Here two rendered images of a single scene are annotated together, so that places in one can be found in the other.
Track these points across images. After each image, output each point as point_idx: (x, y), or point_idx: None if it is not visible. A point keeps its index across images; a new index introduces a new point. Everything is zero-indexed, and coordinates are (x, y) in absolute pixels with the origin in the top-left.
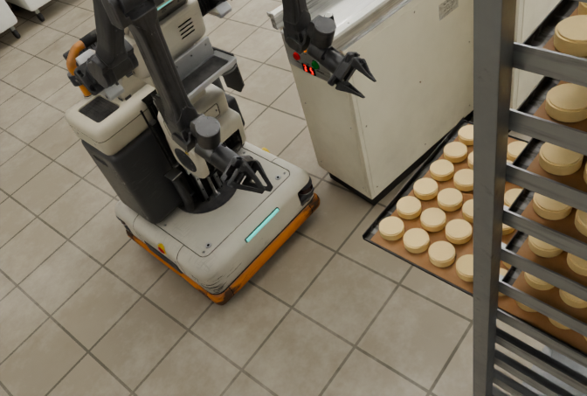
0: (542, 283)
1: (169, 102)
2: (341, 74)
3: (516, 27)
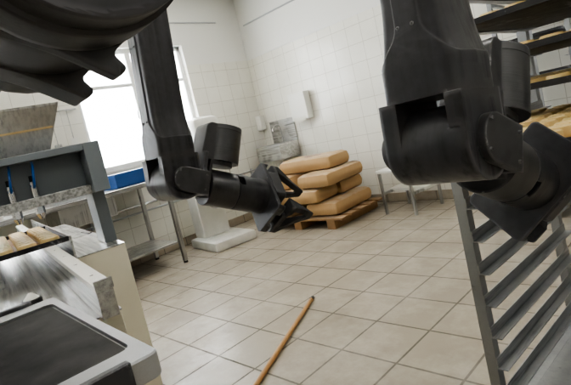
0: None
1: None
2: (281, 188)
3: (144, 317)
